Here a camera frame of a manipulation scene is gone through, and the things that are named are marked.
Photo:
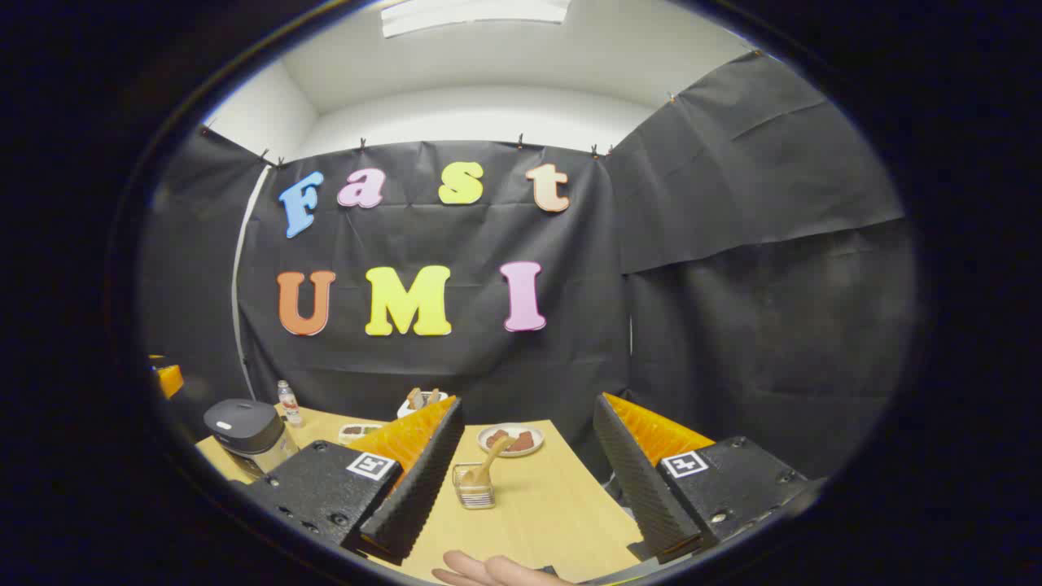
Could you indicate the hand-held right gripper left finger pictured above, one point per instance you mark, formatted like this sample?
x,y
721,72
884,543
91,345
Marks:
x,y
415,488

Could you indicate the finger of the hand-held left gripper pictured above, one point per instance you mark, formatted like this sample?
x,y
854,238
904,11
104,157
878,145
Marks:
x,y
169,378

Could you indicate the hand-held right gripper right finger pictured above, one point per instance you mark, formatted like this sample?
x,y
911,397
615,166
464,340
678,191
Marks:
x,y
643,488

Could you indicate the wooden spoon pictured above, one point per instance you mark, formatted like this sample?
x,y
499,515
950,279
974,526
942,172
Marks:
x,y
488,468

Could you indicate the silver black rice cooker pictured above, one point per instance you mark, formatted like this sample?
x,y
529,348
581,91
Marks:
x,y
244,423

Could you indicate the white toaster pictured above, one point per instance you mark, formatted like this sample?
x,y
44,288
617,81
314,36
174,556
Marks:
x,y
404,410

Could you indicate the white divided snack tray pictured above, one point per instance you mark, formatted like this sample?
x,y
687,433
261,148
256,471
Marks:
x,y
358,431

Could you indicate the brown meat piece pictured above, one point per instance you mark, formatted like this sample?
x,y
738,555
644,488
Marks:
x,y
495,439
525,442

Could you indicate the white round plate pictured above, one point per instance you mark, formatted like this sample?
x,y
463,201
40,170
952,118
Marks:
x,y
529,453

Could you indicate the clear drink bottle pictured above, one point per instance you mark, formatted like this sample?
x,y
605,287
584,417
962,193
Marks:
x,y
290,411

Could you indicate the black backdrop cloth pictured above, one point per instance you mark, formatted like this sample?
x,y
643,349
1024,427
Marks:
x,y
488,366

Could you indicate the ceiling light panel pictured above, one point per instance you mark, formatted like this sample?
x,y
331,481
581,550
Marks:
x,y
472,16

